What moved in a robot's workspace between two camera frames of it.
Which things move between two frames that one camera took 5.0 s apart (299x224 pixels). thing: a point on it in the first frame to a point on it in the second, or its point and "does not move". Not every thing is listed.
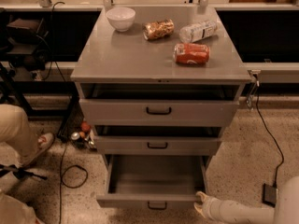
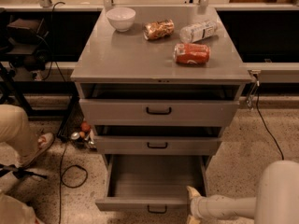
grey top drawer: (155, 112) does not move
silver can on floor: (75, 135) does not move
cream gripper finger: (199, 208) to (192, 220)
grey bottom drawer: (153, 181) does not move
